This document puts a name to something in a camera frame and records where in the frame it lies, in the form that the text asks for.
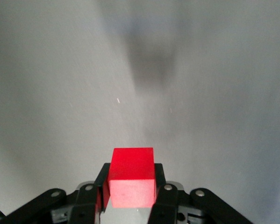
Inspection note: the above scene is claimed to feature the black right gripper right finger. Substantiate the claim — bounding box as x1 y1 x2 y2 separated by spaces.
149 162 254 224

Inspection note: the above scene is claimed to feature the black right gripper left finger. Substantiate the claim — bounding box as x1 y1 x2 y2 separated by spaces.
0 162 111 224

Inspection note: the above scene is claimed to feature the red cube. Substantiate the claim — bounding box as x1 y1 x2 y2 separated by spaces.
107 147 158 209

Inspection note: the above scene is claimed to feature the dark grey table mat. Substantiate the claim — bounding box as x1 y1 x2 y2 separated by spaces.
0 0 280 224

